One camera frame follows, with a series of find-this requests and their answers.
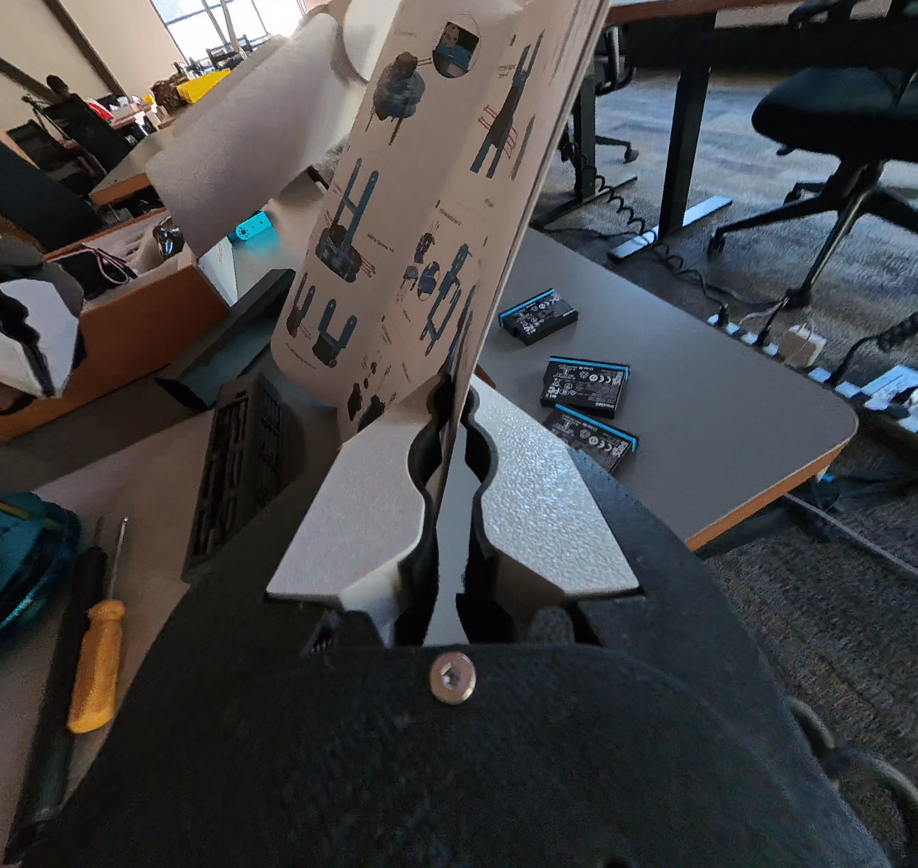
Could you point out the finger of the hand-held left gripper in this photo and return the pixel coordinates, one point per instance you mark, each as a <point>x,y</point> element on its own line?
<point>32,337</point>

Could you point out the black ribbed foam tray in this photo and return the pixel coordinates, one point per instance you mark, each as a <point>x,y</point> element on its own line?
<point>237,466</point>

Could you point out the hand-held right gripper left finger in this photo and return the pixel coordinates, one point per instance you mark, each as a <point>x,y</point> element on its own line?
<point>344,524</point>

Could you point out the white foam sheet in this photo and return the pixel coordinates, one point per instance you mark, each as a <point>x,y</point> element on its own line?
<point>237,129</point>

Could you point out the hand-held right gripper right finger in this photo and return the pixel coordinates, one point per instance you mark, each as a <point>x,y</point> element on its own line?
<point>545,517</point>

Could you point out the cardboard box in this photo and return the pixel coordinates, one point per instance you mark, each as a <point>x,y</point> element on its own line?
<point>136,337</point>

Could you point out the black office chair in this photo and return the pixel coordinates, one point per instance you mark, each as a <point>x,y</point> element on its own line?
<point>609,65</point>
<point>825,115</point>
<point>79,129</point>

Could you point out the shiny black part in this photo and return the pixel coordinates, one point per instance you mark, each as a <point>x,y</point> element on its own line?
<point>170,237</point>

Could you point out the white power adapter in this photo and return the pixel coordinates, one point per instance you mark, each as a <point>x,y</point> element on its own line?
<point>803,344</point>

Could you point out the white power strip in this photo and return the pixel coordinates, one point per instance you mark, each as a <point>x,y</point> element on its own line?
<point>882,387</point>

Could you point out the bright paned window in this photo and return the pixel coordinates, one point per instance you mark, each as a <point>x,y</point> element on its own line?
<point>215,7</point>

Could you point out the black flat case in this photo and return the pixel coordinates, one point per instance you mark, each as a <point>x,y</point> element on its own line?
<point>229,337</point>

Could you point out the black screwdriver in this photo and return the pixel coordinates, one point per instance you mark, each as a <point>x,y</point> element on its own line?
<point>86,581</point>

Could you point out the yellow storage bin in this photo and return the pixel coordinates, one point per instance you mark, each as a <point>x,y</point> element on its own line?
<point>204,86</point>

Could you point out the printed instruction booklet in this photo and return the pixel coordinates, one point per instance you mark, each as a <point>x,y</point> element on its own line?
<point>430,201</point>

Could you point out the black battery blue stripe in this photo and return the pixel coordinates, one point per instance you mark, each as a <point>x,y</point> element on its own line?
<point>592,441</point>
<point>584,386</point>
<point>538,317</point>

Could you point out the blue servo bracket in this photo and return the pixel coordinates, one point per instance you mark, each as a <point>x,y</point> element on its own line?
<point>252,230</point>

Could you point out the blue acrylic robot base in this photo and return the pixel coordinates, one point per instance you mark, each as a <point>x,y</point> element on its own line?
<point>29,567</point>

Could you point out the grey desk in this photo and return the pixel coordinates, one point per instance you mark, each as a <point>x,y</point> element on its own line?
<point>681,409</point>

